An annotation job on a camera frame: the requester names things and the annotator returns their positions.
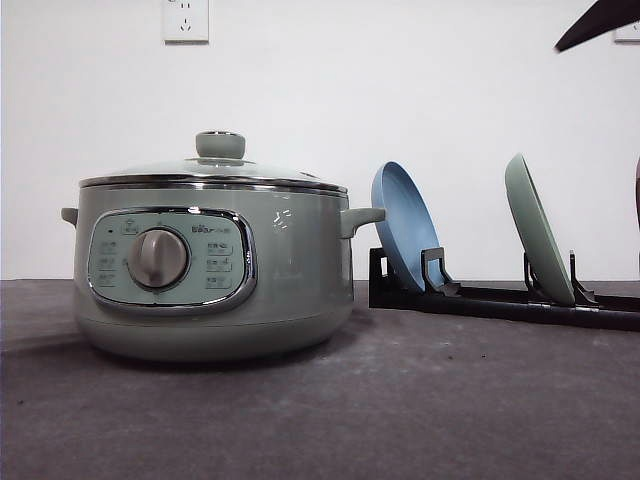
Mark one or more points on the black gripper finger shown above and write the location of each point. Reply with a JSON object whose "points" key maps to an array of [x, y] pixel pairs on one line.
{"points": [[602, 17]]}

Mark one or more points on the green plate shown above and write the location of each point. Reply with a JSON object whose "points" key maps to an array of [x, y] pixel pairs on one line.
{"points": [[537, 234]]}

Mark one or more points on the glass steamer lid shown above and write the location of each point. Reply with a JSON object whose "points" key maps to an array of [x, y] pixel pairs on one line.
{"points": [[220, 162]]}

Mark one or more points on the blue plate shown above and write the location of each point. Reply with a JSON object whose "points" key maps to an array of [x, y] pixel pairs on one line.
{"points": [[410, 223]]}

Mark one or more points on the green electric steamer pot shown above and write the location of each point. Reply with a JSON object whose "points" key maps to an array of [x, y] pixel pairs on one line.
{"points": [[212, 268]]}

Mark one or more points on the dark brown object at edge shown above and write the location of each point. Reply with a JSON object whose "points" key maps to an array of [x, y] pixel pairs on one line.
{"points": [[637, 203]]}

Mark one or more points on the black dish rack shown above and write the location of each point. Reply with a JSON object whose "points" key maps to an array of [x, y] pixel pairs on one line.
{"points": [[387, 289]]}

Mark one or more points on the right white wall socket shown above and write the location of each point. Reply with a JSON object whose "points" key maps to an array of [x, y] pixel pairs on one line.
{"points": [[628, 34]]}

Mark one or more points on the white wall socket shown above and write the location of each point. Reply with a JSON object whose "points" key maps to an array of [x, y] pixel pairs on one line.
{"points": [[628, 34], [185, 22]]}

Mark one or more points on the left white wall socket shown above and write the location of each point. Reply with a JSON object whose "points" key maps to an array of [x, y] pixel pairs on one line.
{"points": [[185, 22]]}

